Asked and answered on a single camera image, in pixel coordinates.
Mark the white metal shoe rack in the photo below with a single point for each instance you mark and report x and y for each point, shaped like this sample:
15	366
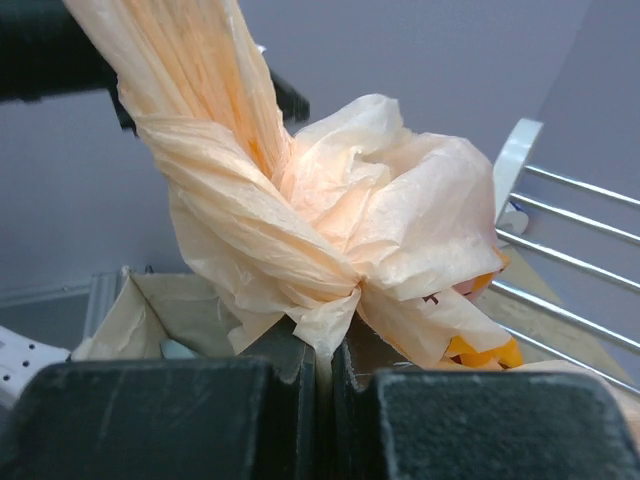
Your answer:
572	293

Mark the translucent orange plastic bag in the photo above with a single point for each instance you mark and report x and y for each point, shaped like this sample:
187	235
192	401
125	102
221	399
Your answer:
353	215

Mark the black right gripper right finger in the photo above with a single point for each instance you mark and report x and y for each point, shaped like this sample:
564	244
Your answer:
396	421

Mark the cream canvas tote bag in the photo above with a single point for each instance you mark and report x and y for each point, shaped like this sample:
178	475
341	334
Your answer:
152	308

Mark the blue toilet paper roll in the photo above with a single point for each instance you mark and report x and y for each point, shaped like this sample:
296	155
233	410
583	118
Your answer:
513	219

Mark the blue brown chips bag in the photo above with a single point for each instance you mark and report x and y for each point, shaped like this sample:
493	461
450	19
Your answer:
173	350

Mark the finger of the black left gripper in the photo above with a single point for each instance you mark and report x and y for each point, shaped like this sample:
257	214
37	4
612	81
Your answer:
45	53
294	106

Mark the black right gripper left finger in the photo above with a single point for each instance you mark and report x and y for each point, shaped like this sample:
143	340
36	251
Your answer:
245	417

